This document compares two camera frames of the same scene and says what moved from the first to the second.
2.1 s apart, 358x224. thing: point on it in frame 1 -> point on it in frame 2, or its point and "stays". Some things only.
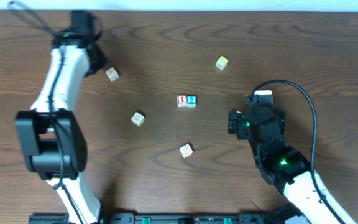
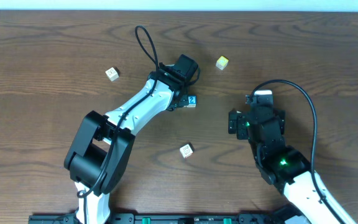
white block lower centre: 186,150 stays
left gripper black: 97,62 -> 181,101
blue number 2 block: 191,101 stays
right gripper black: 237,123 stays
